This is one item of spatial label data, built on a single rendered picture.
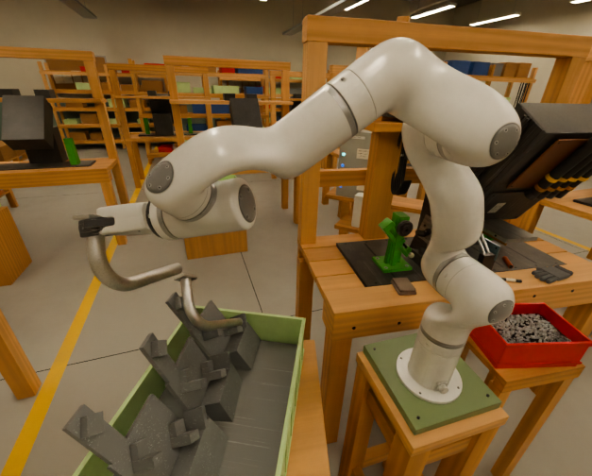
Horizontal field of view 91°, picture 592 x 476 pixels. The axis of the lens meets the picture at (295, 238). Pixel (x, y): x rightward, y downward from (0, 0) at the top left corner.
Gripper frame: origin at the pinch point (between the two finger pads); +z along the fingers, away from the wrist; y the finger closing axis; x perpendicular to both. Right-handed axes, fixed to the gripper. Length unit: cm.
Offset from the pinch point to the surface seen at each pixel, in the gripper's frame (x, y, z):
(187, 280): 14.6, -28.9, 3.9
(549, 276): 38, -120, -123
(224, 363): 40, -32, -3
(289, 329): 38, -54, -16
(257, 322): 34, -52, -5
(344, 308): 36, -72, -33
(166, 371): 34.0, -13.6, 0.8
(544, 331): 52, -87, -104
